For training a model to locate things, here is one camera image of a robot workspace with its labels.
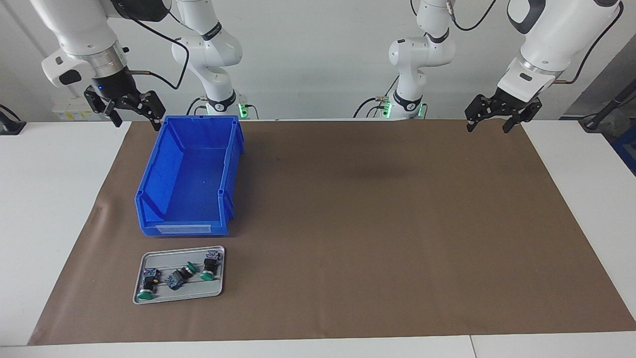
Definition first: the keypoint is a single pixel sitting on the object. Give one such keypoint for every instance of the blue crate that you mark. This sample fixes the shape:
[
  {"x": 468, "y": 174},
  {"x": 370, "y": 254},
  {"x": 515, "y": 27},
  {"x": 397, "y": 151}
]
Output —
[{"x": 627, "y": 149}]

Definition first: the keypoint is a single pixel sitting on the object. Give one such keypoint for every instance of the black clamp mount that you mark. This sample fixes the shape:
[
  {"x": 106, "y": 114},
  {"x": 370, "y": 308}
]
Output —
[{"x": 12, "y": 128}]

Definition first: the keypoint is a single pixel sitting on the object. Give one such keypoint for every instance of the grey metal tray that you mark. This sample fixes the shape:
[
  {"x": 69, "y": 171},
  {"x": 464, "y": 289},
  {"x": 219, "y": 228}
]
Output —
[{"x": 174, "y": 258}]

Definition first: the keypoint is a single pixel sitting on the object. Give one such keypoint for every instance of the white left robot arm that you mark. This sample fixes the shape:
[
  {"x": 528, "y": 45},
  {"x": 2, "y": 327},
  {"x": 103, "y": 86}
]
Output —
[{"x": 556, "y": 35}]

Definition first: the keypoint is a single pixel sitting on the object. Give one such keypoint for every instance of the green push button switch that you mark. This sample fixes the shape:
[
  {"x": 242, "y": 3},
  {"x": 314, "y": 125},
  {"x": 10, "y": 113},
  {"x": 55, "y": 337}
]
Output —
[
  {"x": 179, "y": 276},
  {"x": 148, "y": 283},
  {"x": 210, "y": 266}
]

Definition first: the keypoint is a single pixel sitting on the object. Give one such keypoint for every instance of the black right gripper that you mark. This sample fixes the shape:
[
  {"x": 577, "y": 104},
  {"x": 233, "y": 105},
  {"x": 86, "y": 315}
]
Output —
[{"x": 114, "y": 85}]

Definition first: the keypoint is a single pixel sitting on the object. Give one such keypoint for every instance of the brown paper table mat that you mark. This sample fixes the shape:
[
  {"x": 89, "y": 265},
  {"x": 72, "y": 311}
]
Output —
[{"x": 372, "y": 238}]

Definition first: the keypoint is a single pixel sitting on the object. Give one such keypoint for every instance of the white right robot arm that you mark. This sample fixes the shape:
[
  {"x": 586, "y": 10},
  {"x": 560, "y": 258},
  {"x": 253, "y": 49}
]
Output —
[{"x": 79, "y": 30}]

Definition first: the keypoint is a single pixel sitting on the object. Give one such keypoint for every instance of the blue plastic storage bin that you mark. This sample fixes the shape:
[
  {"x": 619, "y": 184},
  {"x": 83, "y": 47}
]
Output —
[{"x": 189, "y": 179}]

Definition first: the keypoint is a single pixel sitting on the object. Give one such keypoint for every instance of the black stand pole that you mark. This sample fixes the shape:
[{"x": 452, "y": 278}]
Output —
[{"x": 594, "y": 122}]

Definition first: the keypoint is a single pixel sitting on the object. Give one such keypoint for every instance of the white power strip box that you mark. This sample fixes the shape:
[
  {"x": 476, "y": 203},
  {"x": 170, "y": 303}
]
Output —
[{"x": 79, "y": 109}]

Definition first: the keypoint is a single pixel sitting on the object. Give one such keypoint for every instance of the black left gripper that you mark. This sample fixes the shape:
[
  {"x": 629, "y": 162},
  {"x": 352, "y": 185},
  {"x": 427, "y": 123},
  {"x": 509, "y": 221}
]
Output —
[{"x": 512, "y": 103}]

